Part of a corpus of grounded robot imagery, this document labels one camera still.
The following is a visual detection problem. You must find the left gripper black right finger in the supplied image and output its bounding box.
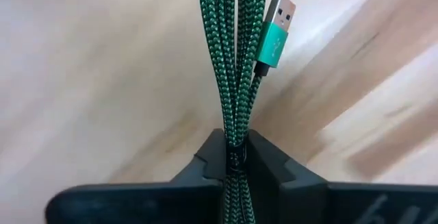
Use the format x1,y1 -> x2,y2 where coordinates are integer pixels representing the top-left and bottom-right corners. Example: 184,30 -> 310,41
246,129 -> 438,224

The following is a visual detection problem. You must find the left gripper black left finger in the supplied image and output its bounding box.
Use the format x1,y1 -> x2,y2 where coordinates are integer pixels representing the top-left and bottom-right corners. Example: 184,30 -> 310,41
44,128 -> 227,224

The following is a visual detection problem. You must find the green braided USB cable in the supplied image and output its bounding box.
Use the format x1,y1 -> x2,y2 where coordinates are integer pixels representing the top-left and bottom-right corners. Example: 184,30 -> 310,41
197,0 -> 297,224

